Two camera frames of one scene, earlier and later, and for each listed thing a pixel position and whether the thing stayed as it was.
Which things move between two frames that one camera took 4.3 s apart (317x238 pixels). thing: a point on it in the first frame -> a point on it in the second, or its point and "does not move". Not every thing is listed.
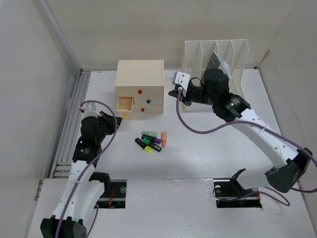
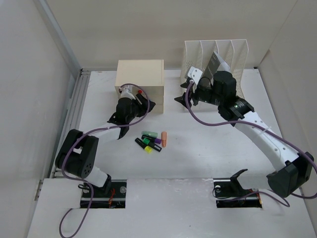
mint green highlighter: [151, 134] does not move
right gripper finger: [174, 93] -> [182, 99]
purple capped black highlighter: [152, 139] does not move
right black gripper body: [194, 94] does not move
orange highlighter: [164, 139] does not move
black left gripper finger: [119, 121] -> [151, 105]
